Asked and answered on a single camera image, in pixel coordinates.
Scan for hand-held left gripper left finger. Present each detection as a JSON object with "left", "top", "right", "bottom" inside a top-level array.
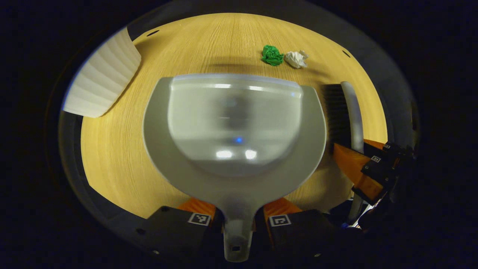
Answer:
[{"left": 136, "top": 197, "right": 225, "bottom": 263}]

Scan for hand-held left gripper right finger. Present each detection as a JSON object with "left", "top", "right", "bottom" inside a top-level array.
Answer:
[{"left": 254, "top": 197, "right": 345, "bottom": 263}]

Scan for white paper ball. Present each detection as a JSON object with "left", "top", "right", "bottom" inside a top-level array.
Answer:
[{"left": 285, "top": 50, "right": 309, "bottom": 69}]

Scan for grey plastic dustpan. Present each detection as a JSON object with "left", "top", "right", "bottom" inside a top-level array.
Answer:
[{"left": 143, "top": 74, "right": 328, "bottom": 263}]

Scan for green paper ball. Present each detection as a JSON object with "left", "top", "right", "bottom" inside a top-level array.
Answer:
[{"left": 261, "top": 45, "right": 284, "bottom": 67}]

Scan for white ribbed garbage bin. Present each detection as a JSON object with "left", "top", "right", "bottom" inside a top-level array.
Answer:
[{"left": 63, "top": 27, "right": 142, "bottom": 118}]

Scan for wooden desktop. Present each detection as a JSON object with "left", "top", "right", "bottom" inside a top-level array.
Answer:
[{"left": 80, "top": 13, "right": 389, "bottom": 219}]

